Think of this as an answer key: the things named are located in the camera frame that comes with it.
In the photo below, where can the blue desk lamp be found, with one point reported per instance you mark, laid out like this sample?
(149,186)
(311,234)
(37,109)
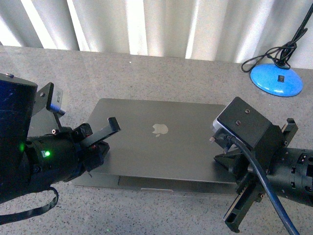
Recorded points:
(272,73)

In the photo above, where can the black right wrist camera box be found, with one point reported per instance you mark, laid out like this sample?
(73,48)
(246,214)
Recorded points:
(243,121)

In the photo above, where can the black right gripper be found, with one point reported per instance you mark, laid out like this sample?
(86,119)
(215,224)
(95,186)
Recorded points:
(269,169)

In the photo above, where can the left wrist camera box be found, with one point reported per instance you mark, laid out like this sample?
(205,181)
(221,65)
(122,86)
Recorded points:
(50,105)

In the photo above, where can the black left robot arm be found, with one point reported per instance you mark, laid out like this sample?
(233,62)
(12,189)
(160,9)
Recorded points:
(17,98)

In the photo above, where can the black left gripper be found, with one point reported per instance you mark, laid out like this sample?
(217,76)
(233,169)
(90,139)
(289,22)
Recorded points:
(66,155)

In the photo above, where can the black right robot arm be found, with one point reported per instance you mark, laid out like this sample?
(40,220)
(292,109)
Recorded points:
(303,177)

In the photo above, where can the grey laptop computer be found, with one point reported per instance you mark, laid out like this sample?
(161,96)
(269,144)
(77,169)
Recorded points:
(161,146)

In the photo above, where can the white curtain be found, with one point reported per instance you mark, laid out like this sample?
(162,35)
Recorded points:
(214,30)

